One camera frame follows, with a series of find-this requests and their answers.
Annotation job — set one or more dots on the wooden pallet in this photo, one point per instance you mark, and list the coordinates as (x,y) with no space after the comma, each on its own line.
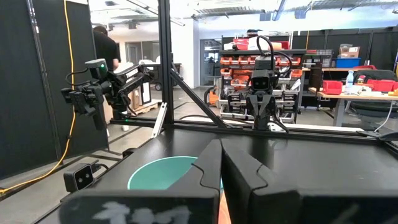
(146,107)

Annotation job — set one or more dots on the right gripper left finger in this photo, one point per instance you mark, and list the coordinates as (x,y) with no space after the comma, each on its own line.
(202,177)

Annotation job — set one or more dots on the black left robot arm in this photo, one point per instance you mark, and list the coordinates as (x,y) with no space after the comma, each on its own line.
(263,63)

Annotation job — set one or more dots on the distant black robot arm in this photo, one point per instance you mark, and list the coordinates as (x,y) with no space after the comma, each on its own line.
(93,93)

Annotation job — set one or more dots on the black wheeled cart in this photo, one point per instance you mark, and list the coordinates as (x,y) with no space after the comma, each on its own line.
(155,74)

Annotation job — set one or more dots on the orange floor machine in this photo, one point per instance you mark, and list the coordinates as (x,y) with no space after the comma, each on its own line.
(213,96)

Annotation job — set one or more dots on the clear water bottle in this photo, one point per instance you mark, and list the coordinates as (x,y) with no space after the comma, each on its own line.
(350,81)

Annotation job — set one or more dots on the silver metal bracket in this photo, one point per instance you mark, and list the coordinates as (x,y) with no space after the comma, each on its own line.
(159,119)

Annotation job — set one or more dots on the black table-level camera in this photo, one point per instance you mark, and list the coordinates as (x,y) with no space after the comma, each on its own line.
(77,177)

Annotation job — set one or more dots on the black office chair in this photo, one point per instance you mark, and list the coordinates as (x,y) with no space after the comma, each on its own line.
(373,107)

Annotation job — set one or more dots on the person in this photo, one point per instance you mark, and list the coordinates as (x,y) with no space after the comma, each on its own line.
(105,49)

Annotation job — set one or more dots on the teal green ribbed bowl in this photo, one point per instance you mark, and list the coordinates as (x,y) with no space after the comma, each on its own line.
(155,174)

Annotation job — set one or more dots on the wooden workbench table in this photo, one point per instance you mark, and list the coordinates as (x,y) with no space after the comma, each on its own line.
(357,97)

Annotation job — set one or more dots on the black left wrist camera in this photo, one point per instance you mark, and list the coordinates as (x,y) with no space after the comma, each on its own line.
(260,82)

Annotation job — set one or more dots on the black aluminium table frame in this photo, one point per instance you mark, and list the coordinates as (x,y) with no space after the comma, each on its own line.
(164,62)

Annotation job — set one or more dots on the wide red storage bin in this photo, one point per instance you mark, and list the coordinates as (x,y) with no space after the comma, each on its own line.
(382,85)

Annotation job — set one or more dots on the black partition panel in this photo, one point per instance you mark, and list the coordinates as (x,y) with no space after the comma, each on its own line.
(25,93)

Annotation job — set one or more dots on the small red storage bin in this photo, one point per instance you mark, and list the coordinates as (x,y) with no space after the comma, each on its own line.
(332,87)

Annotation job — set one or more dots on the blue storage bin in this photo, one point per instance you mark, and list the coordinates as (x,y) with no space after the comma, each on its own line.
(348,63)

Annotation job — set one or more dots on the black wall partition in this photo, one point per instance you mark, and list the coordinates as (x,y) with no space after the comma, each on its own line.
(382,46)

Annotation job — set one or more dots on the shelf with orange bins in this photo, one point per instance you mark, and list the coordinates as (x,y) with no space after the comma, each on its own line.
(239,67)

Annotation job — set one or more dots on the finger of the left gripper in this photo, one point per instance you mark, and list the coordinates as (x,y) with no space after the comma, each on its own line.
(269,107)
(255,107)

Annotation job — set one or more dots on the brown cardboard box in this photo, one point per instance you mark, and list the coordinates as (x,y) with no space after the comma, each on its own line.
(349,51)

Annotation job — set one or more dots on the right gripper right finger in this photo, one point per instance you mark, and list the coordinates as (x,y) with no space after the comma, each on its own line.
(245,186)

